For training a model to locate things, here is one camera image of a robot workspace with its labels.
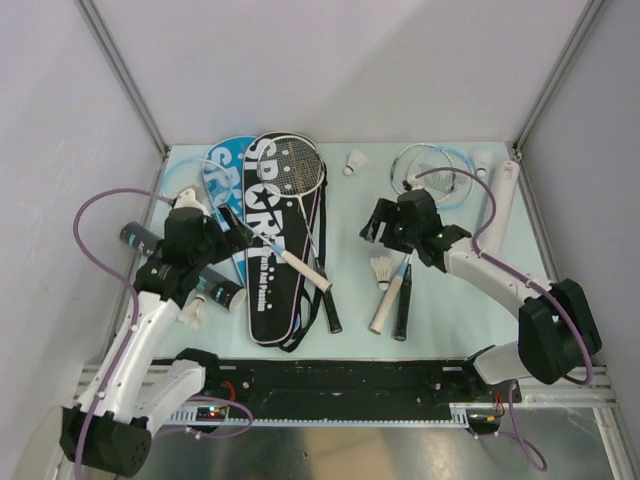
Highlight circuit board with wires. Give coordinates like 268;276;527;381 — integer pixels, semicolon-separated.
467;389;506;439
192;381;236;422

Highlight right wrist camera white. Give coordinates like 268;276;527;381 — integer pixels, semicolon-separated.
402;177;423;192

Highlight aluminium frame rail front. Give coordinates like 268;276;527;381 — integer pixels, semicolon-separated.
72;364;614;431

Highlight white racket right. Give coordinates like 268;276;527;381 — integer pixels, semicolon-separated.
390;143;455;341

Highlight right frame post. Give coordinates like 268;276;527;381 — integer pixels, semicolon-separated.
512;0;610;161

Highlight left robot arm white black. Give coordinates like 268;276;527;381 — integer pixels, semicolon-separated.
60;202;252;478

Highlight white shuttlecock tube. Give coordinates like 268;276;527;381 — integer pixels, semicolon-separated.
479;160;520;256

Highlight frame post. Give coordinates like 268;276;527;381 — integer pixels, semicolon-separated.
74;0;169;161
512;0;610;161

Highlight right circuit board with wires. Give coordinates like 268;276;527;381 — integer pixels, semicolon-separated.
467;389;506;439

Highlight shuttlecock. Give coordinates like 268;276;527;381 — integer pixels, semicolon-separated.
471;149;494;178
178;294;205;329
343;149;369;176
370;255;393;291

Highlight light blue racket left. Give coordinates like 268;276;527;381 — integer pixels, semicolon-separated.
162;157;285;256

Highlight left circuit board with wires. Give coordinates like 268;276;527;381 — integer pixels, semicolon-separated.
192;381;236;422

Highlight black shuttlecock tube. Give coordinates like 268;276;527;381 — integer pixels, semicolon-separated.
119;221;245;311

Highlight light blue racket right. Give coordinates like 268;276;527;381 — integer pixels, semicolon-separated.
369;143;475;341

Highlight white racket on black bag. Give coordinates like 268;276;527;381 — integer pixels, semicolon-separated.
257;134;325;261

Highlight blue racket bag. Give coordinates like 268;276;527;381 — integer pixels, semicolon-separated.
205;135;259;284

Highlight left frame post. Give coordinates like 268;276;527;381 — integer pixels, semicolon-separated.
74;0;169;161

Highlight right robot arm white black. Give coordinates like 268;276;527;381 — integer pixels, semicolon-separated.
359;190;602;401

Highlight white racket black grip left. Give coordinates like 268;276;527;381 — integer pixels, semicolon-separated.
203;157;342;334

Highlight black racket bag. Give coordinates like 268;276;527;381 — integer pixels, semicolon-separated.
243;132;327;353

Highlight white tube cap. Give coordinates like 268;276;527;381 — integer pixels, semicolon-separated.
228;288;247;313

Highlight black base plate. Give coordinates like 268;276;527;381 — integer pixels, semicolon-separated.
149;357;524;421

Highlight light blue racket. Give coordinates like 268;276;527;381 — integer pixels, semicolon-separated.
162;157;285;256
369;143;475;341

